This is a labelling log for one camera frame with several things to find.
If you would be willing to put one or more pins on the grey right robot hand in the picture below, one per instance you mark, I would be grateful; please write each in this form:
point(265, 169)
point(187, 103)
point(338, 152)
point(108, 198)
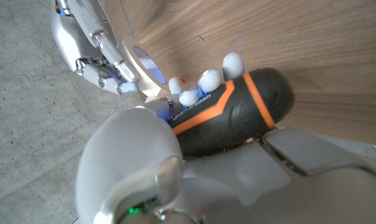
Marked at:
point(79, 37)

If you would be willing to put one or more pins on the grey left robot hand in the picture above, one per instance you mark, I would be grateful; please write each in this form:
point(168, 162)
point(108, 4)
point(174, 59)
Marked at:
point(237, 186)

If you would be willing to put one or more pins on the black orange screwdriver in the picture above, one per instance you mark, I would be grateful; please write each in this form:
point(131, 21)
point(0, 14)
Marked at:
point(237, 115)

